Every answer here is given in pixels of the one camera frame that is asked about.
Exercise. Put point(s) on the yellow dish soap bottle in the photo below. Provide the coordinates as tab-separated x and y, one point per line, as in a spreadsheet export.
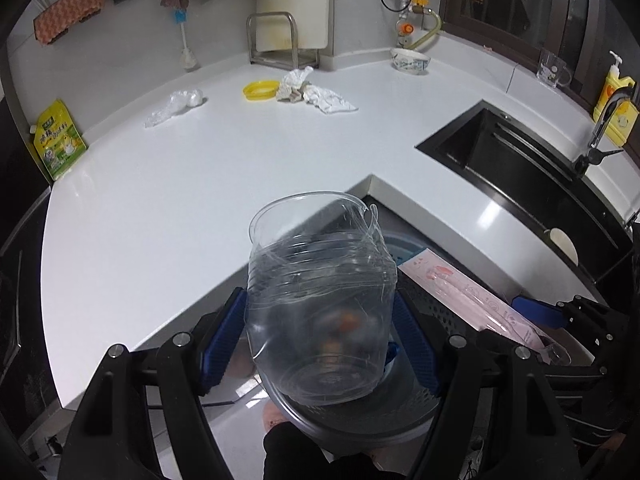
617	105

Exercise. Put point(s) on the yellow seasoning pouch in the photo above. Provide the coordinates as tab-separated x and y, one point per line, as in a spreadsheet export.
59	140

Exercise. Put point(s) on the pink slipper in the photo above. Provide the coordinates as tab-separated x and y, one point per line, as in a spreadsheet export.
274	415

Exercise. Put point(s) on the grey perforated trash bin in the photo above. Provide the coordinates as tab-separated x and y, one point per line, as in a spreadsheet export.
350	425

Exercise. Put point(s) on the clear plastic jar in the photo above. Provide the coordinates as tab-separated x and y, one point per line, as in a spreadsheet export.
320	270

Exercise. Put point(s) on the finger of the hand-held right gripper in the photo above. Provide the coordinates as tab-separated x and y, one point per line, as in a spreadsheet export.
537	311
575	370

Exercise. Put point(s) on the black faucet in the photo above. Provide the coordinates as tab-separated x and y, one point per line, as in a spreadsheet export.
595	152

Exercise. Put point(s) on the pink plastic package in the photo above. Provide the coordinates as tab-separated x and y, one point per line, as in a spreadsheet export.
450	285

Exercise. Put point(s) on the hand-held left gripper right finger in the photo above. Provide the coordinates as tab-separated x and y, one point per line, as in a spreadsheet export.
417	345

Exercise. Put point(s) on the yellow lid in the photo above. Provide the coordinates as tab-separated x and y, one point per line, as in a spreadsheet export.
260	90

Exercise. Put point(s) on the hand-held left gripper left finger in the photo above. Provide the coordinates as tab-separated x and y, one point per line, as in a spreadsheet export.
225	345

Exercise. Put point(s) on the crumpled clear plastic bag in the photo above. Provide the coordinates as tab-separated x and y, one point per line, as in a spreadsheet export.
175	105

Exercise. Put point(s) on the white cup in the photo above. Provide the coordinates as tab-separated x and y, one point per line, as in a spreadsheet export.
562	245

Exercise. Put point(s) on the metal cutting board rack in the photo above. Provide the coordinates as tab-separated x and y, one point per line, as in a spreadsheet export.
270	57

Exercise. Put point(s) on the black kitchen sink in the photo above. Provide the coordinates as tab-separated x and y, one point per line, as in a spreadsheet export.
510	170

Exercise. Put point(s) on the dark window frame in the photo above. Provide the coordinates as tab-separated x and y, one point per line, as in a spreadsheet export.
580	20

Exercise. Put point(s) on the orange dish cloth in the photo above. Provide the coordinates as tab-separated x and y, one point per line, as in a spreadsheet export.
67	12

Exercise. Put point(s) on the clear glass mug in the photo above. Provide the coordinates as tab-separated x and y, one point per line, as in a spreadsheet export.
552	70

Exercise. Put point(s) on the white patterned bowl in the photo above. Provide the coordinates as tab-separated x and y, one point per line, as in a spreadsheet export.
410	62

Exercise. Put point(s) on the white cutting board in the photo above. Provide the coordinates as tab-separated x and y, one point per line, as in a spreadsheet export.
295	0

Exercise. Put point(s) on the person's leg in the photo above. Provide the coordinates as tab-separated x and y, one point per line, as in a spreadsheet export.
300	452

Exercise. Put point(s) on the blue bottle brush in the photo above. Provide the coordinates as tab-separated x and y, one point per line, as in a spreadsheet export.
186	50

